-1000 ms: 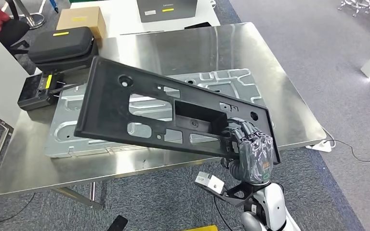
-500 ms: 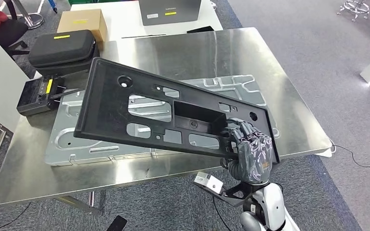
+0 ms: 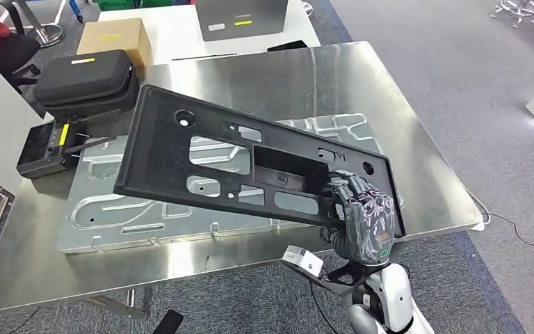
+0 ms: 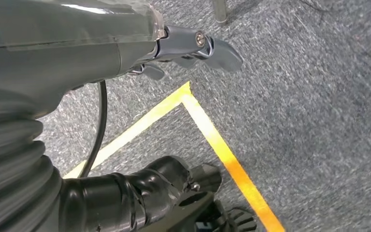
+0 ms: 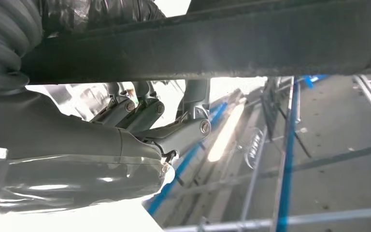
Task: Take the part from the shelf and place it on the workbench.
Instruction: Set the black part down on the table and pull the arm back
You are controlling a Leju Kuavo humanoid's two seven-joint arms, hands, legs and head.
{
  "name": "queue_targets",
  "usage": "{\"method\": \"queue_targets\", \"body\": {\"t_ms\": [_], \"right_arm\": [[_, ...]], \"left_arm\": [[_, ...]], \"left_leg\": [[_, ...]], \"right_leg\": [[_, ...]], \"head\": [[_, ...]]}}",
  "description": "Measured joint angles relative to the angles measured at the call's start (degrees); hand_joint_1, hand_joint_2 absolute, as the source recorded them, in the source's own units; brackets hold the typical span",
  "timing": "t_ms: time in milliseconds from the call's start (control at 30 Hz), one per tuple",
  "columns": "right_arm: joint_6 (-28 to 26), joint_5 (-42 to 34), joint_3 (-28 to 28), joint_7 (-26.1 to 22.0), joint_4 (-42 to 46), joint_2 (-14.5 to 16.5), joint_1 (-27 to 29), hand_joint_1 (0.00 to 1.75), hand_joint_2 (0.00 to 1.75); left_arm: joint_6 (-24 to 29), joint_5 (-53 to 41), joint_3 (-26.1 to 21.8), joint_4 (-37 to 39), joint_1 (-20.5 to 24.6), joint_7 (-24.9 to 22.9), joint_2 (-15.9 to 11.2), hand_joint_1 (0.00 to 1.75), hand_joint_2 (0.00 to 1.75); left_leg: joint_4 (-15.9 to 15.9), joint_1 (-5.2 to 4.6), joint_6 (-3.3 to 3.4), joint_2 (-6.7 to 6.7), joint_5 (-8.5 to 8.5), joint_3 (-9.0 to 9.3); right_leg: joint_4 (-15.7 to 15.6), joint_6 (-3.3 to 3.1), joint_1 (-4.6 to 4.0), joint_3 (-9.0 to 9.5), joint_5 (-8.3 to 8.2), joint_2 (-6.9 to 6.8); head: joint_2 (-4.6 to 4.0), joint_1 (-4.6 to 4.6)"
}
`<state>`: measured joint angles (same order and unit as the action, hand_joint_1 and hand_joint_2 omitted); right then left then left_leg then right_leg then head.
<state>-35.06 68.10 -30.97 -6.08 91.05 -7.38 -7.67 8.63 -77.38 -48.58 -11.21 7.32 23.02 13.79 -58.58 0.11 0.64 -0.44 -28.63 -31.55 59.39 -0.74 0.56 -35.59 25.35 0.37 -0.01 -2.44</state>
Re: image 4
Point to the yellow floor tape square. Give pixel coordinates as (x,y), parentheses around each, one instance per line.
(224,153)

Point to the stainless steel workbench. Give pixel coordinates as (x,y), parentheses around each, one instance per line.
(220,12)

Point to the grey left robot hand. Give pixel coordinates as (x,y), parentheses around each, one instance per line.
(60,48)

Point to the black robot leg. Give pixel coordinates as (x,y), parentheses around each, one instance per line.
(124,198)

